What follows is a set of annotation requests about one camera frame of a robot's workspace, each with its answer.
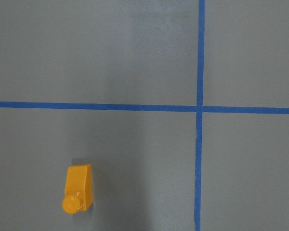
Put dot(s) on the blue tape grid lines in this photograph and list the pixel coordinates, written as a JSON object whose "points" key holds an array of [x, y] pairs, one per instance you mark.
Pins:
{"points": [[199, 109]]}

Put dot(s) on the orange trapezoid block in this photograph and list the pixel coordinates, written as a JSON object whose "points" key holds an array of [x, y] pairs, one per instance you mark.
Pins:
{"points": [[78, 189]]}

